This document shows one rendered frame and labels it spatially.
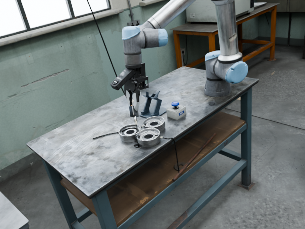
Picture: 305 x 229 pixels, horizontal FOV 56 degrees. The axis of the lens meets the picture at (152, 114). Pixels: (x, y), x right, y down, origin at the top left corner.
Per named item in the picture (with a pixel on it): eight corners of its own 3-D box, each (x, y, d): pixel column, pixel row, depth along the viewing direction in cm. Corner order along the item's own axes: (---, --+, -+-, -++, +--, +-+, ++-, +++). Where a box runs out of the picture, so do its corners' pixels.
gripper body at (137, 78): (149, 89, 129) (147, 62, 125) (134, 94, 124) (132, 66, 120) (138, 86, 135) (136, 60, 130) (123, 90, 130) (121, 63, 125)
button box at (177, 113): (177, 120, 141) (176, 111, 139) (167, 116, 146) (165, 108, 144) (188, 113, 146) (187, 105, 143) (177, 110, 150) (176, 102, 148)
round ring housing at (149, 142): (136, 149, 124) (134, 141, 122) (140, 136, 133) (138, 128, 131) (159, 147, 122) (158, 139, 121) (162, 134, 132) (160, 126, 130)
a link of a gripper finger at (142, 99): (148, 108, 131) (145, 89, 129) (138, 112, 128) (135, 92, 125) (144, 107, 134) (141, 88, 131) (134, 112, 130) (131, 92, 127)
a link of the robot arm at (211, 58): (220, 69, 166) (218, 46, 160) (233, 75, 154) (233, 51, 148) (201, 74, 163) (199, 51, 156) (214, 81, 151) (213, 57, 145)
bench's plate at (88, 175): (89, 200, 104) (88, 196, 103) (27, 146, 145) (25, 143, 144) (258, 82, 171) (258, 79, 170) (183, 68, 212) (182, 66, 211)
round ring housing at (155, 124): (166, 122, 141) (165, 115, 139) (164, 134, 132) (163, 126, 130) (145, 123, 143) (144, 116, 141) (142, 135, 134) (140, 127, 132)
